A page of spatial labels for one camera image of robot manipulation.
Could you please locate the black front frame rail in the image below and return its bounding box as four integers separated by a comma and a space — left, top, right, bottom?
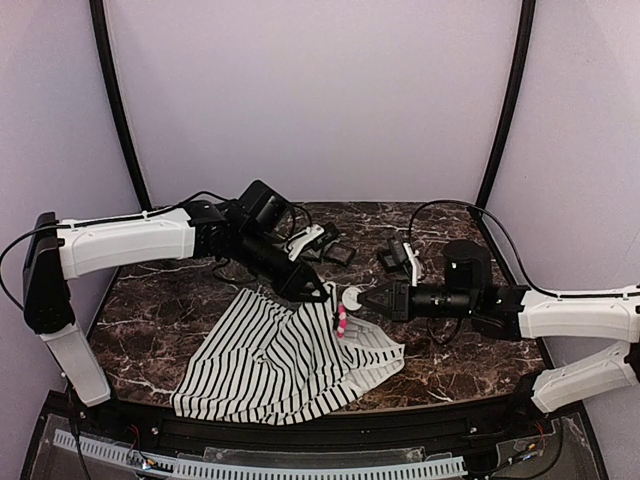
114, 399, 531, 454

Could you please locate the pink flower brooch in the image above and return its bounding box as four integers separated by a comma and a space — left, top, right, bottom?
335, 302, 348, 338

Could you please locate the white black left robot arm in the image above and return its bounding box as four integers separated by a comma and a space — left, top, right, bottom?
22, 180, 328, 408

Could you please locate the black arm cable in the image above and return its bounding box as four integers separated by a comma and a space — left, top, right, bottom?
408, 199, 546, 296
0, 189, 221, 311

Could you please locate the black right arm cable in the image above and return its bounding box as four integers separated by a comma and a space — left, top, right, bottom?
408, 199, 546, 296

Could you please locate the black display box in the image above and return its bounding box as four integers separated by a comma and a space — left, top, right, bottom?
376, 249, 402, 274
322, 243, 356, 267

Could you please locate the black display box middle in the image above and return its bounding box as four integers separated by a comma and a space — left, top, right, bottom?
322, 243, 356, 267

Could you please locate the black white striped garment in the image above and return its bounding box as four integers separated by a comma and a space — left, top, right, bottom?
170, 282, 405, 426

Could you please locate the black frame post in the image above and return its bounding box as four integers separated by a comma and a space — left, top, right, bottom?
88, 0, 151, 210
475, 0, 537, 208

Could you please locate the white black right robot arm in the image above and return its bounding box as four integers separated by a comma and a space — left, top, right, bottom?
353, 240, 639, 415

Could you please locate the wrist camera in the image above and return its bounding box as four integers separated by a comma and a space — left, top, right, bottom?
388, 238, 423, 287
284, 222, 340, 261

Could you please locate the black right frame post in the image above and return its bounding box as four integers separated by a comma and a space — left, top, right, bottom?
475, 0, 537, 208

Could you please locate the round yellow grey brooch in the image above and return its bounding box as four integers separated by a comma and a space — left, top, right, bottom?
341, 286, 362, 312

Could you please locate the black display box right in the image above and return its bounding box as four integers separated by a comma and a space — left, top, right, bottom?
376, 249, 402, 274

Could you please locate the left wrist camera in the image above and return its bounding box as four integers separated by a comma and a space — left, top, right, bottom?
284, 222, 340, 261

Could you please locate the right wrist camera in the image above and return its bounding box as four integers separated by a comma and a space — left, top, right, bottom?
388, 238, 423, 287

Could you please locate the black left frame post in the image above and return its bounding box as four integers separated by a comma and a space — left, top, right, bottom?
88, 0, 151, 210

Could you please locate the white slotted cable duct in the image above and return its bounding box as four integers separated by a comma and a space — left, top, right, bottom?
50, 429, 468, 480

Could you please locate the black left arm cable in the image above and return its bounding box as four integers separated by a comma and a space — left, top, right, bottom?
0, 189, 221, 311

